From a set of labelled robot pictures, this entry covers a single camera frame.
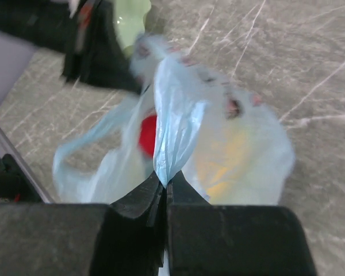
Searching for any light green wavy plate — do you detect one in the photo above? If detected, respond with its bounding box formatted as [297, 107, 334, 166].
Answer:
[113, 0, 151, 59]

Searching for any red fake apple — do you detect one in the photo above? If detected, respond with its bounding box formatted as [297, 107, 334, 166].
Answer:
[139, 114, 157, 158]

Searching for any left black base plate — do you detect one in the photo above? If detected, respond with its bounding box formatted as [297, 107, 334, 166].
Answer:
[0, 154, 42, 203]

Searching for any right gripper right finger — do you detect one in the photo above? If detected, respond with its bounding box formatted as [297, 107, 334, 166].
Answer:
[165, 172, 209, 275]

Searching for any aluminium rail frame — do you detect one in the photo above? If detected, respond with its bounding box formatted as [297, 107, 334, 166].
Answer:
[0, 128, 54, 203]

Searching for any light blue plastic bag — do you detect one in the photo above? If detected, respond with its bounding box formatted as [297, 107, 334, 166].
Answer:
[52, 33, 295, 205]

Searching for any yellow fake banana bunch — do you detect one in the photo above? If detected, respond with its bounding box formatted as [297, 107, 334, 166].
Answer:
[193, 129, 251, 198]

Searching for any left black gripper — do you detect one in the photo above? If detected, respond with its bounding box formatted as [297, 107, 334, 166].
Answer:
[0, 1, 141, 94]

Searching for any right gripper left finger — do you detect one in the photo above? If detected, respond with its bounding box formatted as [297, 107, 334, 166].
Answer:
[90, 173, 166, 275]

